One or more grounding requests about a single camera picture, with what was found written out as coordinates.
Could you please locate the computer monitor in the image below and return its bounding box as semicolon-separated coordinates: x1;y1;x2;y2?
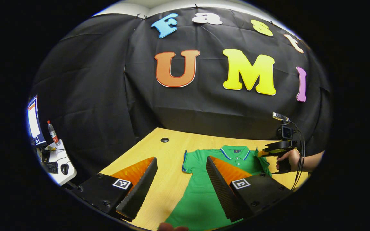
27;95;47;147

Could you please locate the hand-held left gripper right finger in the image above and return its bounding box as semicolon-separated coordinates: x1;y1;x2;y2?
206;156;294;222

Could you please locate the black keyboard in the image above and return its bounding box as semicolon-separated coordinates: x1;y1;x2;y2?
44;161;59;174

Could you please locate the clear bottle with red cap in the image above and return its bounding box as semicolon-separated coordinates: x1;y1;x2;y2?
47;120;60;145

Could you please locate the green T-shirt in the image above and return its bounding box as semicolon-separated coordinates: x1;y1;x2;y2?
165;145;273;231

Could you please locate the white side desk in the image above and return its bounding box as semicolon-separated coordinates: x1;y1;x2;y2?
37;139;77;186

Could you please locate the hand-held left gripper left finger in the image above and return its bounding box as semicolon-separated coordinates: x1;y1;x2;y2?
65;157;159;223

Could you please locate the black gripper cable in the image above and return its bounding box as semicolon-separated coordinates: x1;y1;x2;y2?
288;120;306;190

